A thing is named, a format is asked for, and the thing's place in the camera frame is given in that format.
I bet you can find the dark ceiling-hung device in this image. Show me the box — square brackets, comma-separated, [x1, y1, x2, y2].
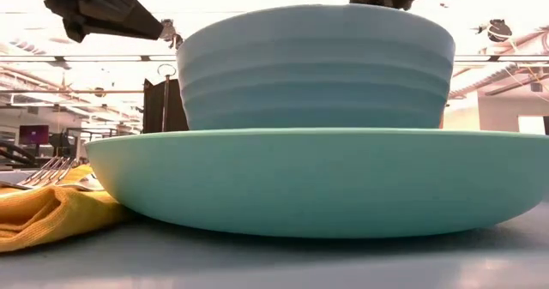
[487, 18, 514, 44]

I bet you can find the black monitor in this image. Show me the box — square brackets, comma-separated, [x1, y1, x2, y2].
[48, 129, 81, 160]

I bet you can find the teal plate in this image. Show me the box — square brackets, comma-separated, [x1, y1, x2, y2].
[84, 127, 549, 238]

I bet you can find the grey ceiling-hung device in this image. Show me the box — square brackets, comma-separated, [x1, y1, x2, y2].
[159, 18, 184, 50]

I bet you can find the yellow cloth napkin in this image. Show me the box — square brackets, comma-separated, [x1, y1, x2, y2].
[0, 164, 130, 254]

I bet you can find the blue bowl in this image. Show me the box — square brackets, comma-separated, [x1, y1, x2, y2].
[175, 3, 456, 130]

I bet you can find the black panel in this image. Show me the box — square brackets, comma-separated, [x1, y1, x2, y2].
[142, 77, 190, 134]

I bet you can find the metal pole with ring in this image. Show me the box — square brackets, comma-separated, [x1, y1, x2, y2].
[156, 63, 178, 132]

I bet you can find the orange-handled metal fork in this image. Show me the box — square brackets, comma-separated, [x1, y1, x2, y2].
[0, 155, 77, 191]

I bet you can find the purple lit monitor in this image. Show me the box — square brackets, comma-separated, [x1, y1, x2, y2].
[19, 124, 50, 146]

